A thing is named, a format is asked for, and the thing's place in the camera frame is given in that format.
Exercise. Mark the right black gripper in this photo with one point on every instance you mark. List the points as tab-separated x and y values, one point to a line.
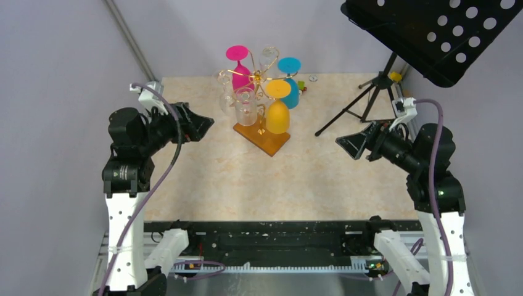
372	137

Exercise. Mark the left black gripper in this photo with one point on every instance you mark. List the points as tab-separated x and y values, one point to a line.
193	125

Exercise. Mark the clear smooth wine glass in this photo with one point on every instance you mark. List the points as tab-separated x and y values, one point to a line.
226	100

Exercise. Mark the clear ribbed wine glass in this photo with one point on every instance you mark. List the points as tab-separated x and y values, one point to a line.
245	106

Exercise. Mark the yellow wine glass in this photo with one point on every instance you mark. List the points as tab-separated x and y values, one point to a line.
278	115

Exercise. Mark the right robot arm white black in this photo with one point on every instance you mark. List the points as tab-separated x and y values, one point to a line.
438	199

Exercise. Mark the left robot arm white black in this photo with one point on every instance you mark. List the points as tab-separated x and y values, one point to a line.
127	188

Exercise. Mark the wooden rack base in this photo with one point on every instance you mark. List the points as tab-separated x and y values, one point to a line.
266	141

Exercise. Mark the pink wine glass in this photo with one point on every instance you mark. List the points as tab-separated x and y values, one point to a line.
241	74

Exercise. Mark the clear rear wine glass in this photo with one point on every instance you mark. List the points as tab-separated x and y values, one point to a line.
268	62

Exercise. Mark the blue wine glass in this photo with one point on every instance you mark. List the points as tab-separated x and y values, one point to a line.
289	66

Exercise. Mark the toy brick car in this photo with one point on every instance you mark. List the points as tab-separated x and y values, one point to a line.
301	86

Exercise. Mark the yellow clamp knob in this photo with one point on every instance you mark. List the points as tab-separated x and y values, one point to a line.
395	77

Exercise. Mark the black music stand tray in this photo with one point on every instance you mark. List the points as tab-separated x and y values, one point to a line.
440	39

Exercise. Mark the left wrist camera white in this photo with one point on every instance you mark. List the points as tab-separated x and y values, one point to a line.
149	100

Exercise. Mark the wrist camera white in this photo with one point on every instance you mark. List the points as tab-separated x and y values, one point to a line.
404	109
149	100

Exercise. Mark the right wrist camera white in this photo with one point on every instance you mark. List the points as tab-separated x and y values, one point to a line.
404	109

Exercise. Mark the gold wire glass rack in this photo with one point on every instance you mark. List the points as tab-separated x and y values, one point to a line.
263	100

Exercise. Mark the aluminium corner post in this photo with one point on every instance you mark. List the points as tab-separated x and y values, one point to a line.
129	39

